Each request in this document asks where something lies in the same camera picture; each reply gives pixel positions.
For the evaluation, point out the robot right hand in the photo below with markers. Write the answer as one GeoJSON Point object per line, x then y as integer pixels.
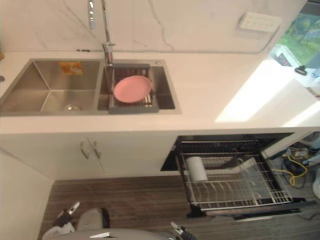
{"type": "Point", "coordinates": [183, 233]}

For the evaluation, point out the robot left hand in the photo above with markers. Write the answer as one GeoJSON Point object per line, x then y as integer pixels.
{"type": "Point", "coordinates": [65, 216]}

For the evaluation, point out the white cup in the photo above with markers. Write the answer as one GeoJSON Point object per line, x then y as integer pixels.
{"type": "Point", "coordinates": [197, 170]}

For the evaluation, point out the robot silver left arm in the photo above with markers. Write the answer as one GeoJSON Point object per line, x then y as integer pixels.
{"type": "Point", "coordinates": [58, 231]}

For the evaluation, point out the white cabinet door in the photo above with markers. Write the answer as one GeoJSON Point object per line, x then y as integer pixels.
{"type": "Point", "coordinates": [50, 155]}
{"type": "Point", "coordinates": [135, 152]}

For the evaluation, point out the black dishwasher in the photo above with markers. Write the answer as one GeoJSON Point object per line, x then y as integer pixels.
{"type": "Point", "coordinates": [250, 212]}

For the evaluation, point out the metal sink drain strainer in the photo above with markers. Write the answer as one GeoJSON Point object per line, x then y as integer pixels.
{"type": "Point", "coordinates": [73, 108]}

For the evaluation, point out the grey sink drain rack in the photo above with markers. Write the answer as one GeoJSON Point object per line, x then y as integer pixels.
{"type": "Point", "coordinates": [130, 110]}

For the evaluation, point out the stainless steel double sink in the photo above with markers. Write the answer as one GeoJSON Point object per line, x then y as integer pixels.
{"type": "Point", "coordinates": [25, 95]}

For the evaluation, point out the robot grey torso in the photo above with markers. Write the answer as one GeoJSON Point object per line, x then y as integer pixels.
{"type": "Point", "coordinates": [125, 235]}

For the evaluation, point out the pink round plate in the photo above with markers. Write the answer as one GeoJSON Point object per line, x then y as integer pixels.
{"type": "Point", "coordinates": [132, 88]}

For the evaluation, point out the chrome kitchen faucet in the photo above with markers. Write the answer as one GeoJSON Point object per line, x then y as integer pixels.
{"type": "Point", "coordinates": [108, 51]}

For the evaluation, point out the small black countertop object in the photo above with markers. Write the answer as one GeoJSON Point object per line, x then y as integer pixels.
{"type": "Point", "coordinates": [300, 70]}

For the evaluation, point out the black device with red label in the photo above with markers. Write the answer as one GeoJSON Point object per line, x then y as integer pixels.
{"type": "Point", "coordinates": [285, 57]}

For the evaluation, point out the glass window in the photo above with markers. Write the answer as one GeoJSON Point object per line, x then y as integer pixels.
{"type": "Point", "coordinates": [305, 37]}

